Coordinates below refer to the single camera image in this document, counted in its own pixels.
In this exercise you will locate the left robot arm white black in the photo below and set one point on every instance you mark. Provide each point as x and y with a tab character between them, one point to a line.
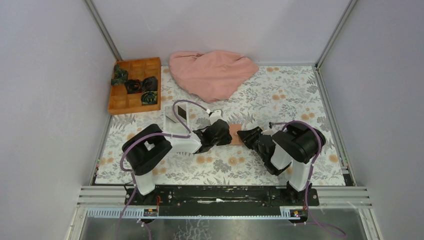
146	149

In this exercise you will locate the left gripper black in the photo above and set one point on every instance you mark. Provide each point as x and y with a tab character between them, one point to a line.
225	140

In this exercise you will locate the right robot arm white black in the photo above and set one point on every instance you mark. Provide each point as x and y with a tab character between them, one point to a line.
284	145

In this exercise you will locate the wooden compartment tray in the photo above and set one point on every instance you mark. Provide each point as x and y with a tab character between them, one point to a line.
122	103

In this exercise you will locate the black rolled sock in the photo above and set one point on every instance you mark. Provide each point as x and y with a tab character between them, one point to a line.
149	84
133	86

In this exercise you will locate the white translucent card box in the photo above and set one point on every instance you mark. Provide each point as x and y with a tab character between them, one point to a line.
171	123

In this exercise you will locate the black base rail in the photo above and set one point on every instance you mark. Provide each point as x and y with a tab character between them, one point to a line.
226	200

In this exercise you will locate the black rolled sock right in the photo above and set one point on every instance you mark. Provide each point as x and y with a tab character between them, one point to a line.
149	84

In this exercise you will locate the brown leather card holder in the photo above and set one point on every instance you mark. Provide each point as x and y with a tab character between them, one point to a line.
233	130

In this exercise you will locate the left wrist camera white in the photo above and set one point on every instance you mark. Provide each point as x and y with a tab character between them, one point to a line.
214	115

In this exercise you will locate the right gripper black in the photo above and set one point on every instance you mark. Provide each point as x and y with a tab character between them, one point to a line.
248	137

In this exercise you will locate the green patterned rolled sock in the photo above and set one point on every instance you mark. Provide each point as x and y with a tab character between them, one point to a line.
120	76

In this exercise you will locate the pink cloth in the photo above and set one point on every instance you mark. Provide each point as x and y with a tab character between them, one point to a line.
212	76

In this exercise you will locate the dark patterned rolled sock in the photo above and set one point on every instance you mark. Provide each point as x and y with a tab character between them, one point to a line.
149	98

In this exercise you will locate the floral table mat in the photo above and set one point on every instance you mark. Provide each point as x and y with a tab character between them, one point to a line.
274	94

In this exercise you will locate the black rolled sock left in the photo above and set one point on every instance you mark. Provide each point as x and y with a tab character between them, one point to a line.
133	86

